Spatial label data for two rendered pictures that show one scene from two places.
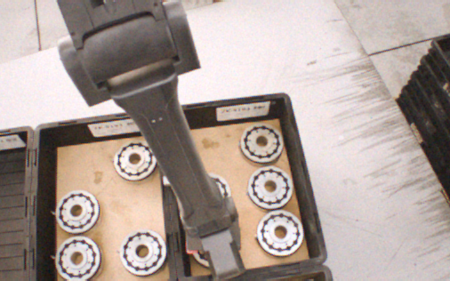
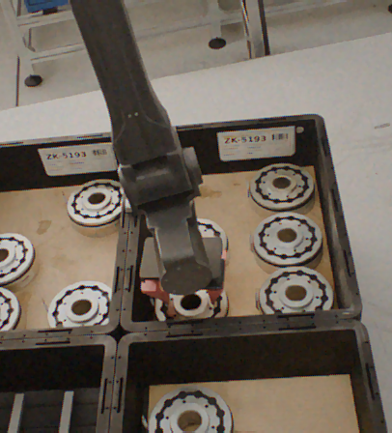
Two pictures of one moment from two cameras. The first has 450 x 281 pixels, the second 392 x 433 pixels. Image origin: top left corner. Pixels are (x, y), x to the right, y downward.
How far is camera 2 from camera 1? 0.41 m
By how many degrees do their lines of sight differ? 20
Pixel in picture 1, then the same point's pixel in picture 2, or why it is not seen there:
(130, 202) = (81, 257)
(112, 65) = not seen: outside the picture
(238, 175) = (244, 230)
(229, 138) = (238, 187)
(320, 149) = (386, 231)
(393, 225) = not seen: outside the picture
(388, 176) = not seen: outside the picture
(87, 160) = (33, 208)
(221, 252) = (173, 230)
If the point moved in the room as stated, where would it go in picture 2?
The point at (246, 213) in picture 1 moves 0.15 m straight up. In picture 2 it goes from (249, 277) to (242, 206)
